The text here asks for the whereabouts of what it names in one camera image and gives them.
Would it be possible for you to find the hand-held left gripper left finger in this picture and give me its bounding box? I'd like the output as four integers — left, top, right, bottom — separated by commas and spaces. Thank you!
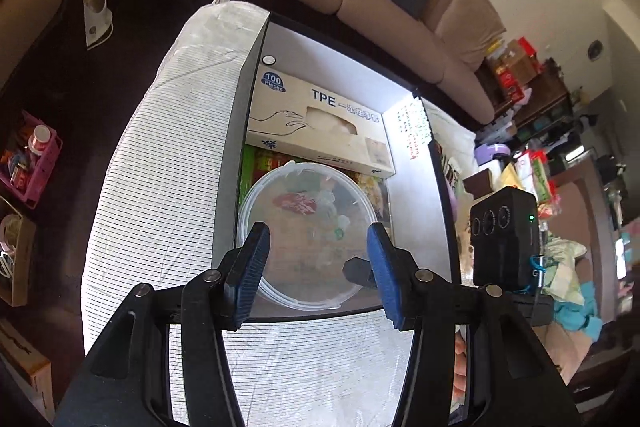
52, 222, 272, 427

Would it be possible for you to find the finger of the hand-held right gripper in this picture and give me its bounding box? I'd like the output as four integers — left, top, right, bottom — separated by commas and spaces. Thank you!
343, 257, 378, 292

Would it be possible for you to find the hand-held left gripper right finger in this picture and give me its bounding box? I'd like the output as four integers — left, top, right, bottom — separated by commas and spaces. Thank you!
366, 222, 583, 427

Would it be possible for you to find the clear round plastic lid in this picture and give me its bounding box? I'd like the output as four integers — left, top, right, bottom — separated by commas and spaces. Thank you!
236, 162, 379, 310

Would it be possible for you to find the beige disposable glove box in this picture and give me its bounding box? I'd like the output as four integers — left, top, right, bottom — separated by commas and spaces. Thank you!
245, 69, 397, 178

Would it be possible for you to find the dark blue storage box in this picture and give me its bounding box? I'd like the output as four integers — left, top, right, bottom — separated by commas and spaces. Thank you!
232, 11, 463, 323

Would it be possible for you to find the person's right hand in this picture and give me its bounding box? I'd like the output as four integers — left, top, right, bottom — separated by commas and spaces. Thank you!
452, 332, 470, 408

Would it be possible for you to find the small brown box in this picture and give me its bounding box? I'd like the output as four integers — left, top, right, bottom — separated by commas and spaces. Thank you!
462, 169, 496, 200

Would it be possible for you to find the yellow top clear bag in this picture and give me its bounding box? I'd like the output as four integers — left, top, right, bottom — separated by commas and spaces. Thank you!
495, 162, 526, 192

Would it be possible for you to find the teal green cloth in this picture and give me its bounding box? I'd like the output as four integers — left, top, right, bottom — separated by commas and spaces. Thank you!
542, 232, 606, 343

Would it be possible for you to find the green snack packet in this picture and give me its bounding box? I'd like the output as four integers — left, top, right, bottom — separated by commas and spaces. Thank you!
530, 157, 553, 202

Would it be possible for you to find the purple plastic bowl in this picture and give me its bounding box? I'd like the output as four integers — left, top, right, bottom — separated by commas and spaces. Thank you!
475, 144, 511, 168

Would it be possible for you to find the sheet with coloured print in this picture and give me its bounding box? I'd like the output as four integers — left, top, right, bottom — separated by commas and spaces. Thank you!
392, 99, 433, 160

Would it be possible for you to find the dark wooden cabinet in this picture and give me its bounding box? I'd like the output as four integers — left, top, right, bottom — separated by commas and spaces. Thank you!
515, 59, 576, 142

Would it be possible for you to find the red gift box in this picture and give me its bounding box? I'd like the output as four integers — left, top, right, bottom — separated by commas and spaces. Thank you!
495, 72, 533, 105

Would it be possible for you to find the brown cardboard box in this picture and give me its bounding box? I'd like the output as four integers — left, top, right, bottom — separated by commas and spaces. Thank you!
500, 39, 538, 80

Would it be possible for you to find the cardboard box with tape rolls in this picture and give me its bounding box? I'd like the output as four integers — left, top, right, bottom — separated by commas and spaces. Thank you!
0, 197, 37, 308

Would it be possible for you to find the pink plastic basket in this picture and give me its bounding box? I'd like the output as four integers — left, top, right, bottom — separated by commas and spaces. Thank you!
0, 109, 63, 210

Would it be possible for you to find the flat cardboard box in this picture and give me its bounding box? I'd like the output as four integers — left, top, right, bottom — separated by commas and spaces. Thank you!
0, 319, 55, 423

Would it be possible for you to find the white pink bottle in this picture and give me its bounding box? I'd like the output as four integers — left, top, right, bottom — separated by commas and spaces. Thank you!
30, 124, 53, 155

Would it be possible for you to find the brown armchair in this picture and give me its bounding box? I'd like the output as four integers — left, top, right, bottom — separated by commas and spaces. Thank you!
0, 0, 63, 92

